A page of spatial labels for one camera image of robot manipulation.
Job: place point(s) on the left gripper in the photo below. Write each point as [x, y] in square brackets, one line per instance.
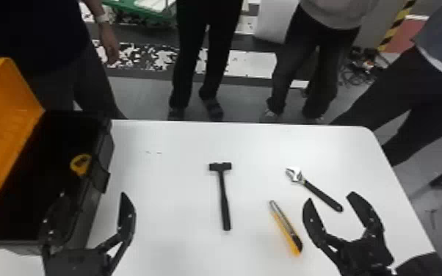
[72, 265]

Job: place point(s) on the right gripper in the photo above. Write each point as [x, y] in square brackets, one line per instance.
[365, 258]

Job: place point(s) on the yellow utility knife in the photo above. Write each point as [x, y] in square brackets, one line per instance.
[285, 227]

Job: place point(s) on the black tool box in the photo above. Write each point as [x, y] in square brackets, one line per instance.
[9, 162]

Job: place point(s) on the black hammer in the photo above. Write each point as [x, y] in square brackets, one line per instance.
[224, 200]

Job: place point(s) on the person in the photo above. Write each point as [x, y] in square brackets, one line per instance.
[313, 50]
[43, 34]
[200, 46]
[417, 96]

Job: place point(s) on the yellow black striped post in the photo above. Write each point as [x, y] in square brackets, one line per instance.
[395, 26]

